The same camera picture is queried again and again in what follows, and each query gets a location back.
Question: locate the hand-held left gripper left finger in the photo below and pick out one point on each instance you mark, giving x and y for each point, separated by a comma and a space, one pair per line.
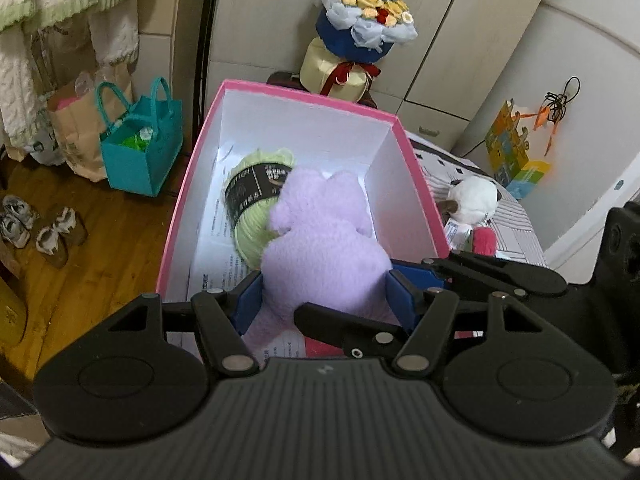
247, 302

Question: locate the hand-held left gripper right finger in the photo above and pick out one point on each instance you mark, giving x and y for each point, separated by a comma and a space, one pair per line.
402, 297

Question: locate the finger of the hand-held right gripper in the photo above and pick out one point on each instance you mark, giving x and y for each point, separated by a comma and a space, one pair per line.
500, 275
345, 332

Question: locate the dark pink plush toy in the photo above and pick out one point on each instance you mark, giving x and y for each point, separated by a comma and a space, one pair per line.
484, 241

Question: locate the light green yarn ball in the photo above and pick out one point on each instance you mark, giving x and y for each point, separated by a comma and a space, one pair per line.
250, 230

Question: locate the purple plush toy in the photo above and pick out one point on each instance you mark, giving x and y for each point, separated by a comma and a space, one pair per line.
320, 260

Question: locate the white cat plush toy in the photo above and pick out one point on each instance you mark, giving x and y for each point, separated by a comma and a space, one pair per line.
472, 197

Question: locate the pink cardboard box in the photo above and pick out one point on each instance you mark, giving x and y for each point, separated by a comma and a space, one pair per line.
300, 125

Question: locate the white blue paper tag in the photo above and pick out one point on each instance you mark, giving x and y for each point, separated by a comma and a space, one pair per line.
456, 232

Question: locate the blue sticker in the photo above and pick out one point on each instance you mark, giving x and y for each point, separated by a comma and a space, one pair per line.
619, 184

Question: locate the colourful paper gift bag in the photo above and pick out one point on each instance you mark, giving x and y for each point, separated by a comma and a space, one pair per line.
505, 150

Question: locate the teal felt bag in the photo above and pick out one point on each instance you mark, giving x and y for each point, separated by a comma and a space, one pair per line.
140, 165

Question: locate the green plastic bottle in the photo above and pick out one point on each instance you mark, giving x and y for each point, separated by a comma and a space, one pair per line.
132, 141

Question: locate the cream gift box red ribbon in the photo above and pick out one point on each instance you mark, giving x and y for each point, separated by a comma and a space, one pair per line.
320, 70

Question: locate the brown paper bag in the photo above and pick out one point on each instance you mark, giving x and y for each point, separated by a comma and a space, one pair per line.
75, 130

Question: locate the grey sneaker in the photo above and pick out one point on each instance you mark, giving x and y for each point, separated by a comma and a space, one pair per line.
12, 232
22, 207

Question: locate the beige wardrobe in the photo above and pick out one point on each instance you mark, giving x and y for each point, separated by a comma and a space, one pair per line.
440, 20

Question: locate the black clothes rack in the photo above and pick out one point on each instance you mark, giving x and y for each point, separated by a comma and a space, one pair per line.
210, 35

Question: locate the flower bouquet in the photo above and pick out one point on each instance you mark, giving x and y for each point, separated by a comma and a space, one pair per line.
365, 5

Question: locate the cream fuzzy pants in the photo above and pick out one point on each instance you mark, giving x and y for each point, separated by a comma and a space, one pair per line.
115, 35

